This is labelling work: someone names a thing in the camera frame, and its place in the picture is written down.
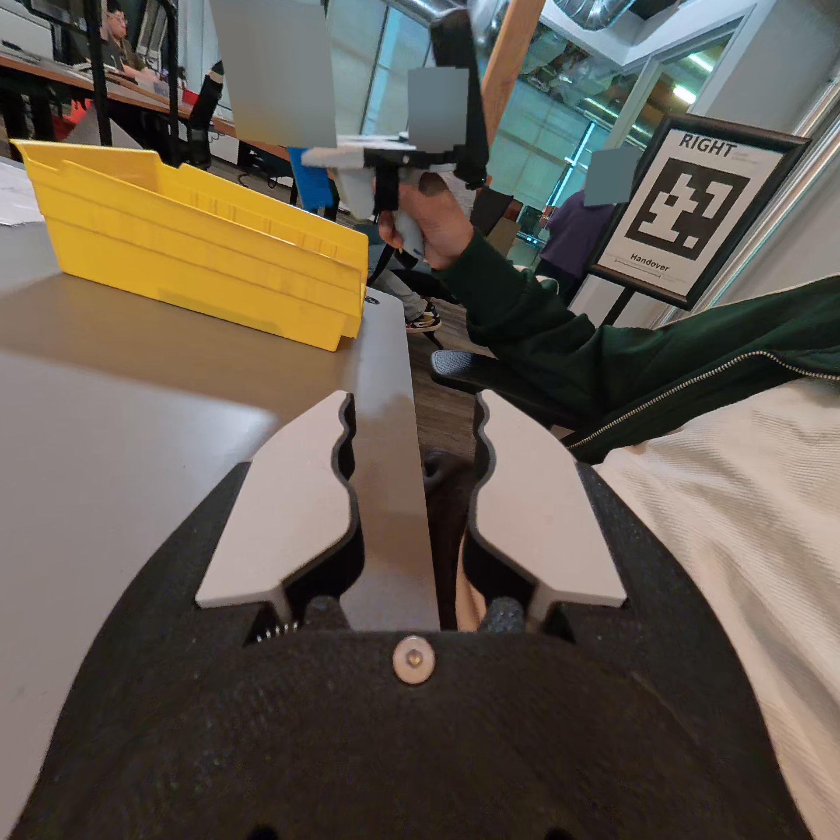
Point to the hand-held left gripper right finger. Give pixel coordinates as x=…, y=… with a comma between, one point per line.
x=544, y=518

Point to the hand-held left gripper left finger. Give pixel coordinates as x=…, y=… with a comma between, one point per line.
x=289, y=518

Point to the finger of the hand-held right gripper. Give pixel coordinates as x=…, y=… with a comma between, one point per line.
x=367, y=140
x=351, y=177

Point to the blue rectangular block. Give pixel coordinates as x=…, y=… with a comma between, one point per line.
x=310, y=180

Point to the yellow plastic bin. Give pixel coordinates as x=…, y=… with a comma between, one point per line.
x=197, y=249

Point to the person's right forearm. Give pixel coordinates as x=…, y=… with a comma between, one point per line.
x=623, y=354

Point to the wooden office desk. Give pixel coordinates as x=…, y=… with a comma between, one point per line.
x=79, y=79
x=262, y=148

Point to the grey desk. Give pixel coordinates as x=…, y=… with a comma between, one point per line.
x=98, y=459

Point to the person's right hand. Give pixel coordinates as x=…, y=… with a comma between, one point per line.
x=443, y=223

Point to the black office chair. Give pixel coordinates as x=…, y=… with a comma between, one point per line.
x=489, y=210
x=205, y=111

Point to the brown cardboard box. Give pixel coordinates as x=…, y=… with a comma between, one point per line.
x=504, y=236

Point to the black chair armrest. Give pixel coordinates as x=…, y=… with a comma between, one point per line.
x=472, y=371

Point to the black monitor on stand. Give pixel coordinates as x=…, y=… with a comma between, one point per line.
x=98, y=65
x=172, y=79

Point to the grey leaning board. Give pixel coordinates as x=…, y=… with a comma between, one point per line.
x=111, y=131

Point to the silver ceiling ducts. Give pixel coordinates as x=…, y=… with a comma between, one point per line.
x=590, y=10

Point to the framed marker sign on stand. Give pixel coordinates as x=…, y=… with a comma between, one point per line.
x=695, y=203

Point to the white printed sheet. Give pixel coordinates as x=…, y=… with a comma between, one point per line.
x=16, y=193

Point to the wooden support post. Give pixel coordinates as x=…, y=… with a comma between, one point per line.
x=512, y=59

